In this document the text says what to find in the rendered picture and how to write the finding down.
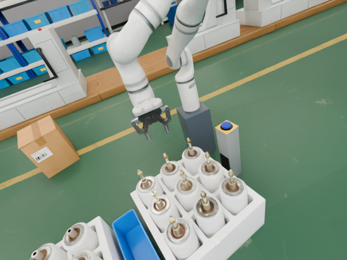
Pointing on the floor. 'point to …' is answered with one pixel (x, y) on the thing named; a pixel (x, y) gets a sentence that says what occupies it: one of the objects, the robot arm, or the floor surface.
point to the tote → (172, 15)
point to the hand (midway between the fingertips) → (157, 132)
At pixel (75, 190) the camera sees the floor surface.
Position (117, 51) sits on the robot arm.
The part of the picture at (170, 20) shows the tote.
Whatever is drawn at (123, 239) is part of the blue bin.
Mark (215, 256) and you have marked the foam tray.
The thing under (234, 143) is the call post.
